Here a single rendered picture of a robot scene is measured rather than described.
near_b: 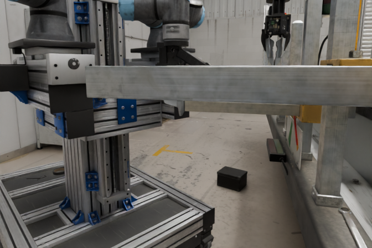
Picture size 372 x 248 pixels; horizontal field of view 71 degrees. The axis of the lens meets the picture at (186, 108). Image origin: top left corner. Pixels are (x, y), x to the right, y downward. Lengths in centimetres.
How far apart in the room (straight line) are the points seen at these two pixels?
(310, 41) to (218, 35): 810
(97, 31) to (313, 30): 81
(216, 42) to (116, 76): 860
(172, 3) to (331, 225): 60
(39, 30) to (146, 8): 41
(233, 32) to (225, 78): 855
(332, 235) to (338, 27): 34
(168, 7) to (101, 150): 73
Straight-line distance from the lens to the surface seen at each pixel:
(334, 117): 54
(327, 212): 57
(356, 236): 51
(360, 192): 89
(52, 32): 99
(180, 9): 74
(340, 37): 53
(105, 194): 132
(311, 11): 78
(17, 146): 333
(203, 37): 893
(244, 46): 869
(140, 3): 76
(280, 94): 22
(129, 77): 24
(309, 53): 77
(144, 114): 118
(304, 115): 71
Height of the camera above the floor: 96
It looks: 9 degrees down
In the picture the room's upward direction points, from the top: straight up
